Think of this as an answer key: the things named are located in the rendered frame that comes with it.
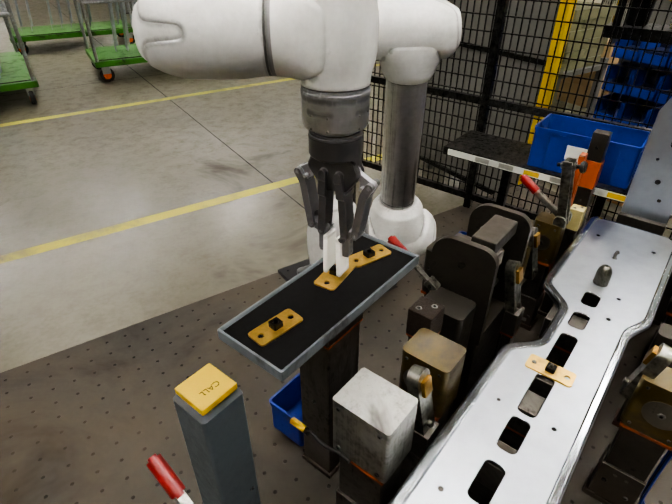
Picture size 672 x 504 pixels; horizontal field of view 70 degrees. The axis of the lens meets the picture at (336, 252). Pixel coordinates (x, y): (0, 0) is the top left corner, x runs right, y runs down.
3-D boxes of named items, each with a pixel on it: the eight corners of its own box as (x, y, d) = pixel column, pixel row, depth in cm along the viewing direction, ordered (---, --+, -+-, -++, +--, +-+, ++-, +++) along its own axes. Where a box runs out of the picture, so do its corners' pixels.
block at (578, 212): (548, 318, 144) (583, 211, 123) (536, 313, 146) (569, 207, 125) (552, 312, 146) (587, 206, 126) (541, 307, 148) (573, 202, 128)
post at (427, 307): (411, 454, 106) (432, 319, 84) (393, 442, 109) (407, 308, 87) (423, 439, 110) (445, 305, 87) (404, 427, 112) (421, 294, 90)
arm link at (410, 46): (363, 236, 162) (428, 235, 162) (365, 270, 151) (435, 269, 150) (368, -16, 109) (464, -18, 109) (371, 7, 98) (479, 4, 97)
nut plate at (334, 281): (333, 291, 74) (333, 285, 74) (312, 284, 76) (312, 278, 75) (358, 264, 80) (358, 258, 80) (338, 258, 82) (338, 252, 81)
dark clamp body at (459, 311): (436, 449, 108) (461, 322, 87) (392, 421, 114) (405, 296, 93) (451, 427, 113) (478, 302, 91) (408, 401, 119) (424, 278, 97)
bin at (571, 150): (627, 189, 142) (642, 148, 135) (525, 164, 157) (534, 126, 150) (637, 171, 153) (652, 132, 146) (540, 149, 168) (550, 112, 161)
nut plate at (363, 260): (357, 268, 87) (357, 263, 86) (344, 258, 89) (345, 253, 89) (392, 253, 91) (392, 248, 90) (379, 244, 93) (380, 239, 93)
